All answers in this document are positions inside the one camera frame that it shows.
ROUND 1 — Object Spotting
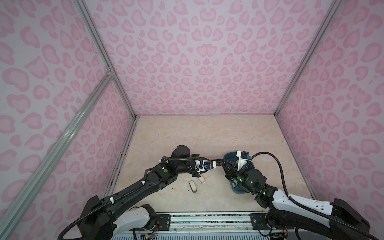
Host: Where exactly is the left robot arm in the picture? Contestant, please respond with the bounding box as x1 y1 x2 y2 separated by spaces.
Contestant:
76 145 238 240

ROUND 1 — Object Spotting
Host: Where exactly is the aluminium front rail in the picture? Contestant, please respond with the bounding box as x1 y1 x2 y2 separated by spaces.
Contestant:
110 211 343 240

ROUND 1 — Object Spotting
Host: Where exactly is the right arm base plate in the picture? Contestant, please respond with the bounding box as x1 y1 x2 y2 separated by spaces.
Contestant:
250 213 271 231

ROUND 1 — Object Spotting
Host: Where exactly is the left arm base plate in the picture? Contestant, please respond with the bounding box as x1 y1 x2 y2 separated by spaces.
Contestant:
149 214 171 232

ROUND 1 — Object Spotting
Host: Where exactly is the pink small stapler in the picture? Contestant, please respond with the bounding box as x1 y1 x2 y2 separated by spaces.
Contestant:
197 177 206 185

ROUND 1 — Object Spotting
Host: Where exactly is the beige small stapler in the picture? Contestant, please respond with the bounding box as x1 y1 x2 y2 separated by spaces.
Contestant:
189 180 197 193

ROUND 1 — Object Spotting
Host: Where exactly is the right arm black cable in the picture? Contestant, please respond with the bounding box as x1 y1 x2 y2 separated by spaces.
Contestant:
247 151 380 240

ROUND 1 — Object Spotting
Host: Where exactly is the teal plastic tray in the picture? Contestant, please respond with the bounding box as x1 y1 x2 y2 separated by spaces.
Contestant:
224 152 261 194

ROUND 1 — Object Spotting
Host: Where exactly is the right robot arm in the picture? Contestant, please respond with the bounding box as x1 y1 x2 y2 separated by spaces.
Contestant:
223 163 373 240

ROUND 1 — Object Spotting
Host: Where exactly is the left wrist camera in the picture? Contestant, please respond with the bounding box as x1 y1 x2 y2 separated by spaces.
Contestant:
195 160 217 173

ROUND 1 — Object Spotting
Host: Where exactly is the aluminium diagonal frame bar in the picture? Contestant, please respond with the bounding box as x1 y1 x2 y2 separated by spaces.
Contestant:
1 73 114 240

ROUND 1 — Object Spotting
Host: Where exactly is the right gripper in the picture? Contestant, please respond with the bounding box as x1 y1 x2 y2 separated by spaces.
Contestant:
219 159 257 195

